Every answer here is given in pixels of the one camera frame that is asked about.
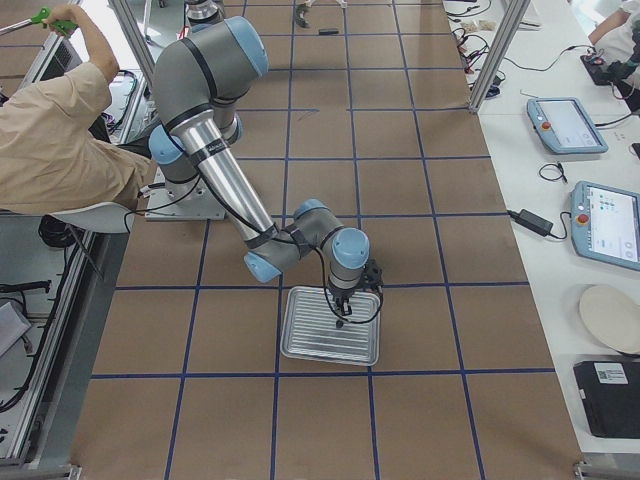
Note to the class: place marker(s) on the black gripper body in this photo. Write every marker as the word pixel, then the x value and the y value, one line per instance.
pixel 341 296

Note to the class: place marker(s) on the black gripper finger with pad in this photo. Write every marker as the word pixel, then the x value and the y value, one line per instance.
pixel 338 309

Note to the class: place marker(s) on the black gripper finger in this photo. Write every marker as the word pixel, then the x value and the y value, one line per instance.
pixel 346 309

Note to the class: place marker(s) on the silver ribbed metal tray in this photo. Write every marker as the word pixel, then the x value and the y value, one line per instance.
pixel 309 328

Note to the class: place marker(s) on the black power adapter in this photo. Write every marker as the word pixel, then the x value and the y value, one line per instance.
pixel 531 221

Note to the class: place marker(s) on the white chair seat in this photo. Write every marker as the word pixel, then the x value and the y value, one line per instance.
pixel 104 217

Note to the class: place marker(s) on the black brake pad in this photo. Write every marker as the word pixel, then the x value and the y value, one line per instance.
pixel 328 31

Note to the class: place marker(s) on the beige round plate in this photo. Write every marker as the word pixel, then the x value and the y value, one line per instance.
pixel 611 317

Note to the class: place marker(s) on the blue teach pendant near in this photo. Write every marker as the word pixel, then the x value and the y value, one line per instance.
pixel 605 224

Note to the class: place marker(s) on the blue teach pendant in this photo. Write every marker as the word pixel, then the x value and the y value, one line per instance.
pixel 564 127
pixel 605 224

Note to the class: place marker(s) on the black box with label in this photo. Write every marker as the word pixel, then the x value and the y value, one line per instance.
pixel 609 391

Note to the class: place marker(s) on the blue teach pendant far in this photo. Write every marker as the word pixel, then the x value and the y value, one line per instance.
pixel 564 127

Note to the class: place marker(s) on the olive green brake shoe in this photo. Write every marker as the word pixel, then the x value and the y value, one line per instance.
pixel 300 12

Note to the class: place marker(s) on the person in beige shirt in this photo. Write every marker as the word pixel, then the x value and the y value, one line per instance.
pixel 50 161

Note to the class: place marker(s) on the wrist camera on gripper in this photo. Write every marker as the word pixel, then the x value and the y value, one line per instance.
pixel 372 277

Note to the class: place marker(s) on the aluminium profile post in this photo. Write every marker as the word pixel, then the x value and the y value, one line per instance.
pixel 502 39

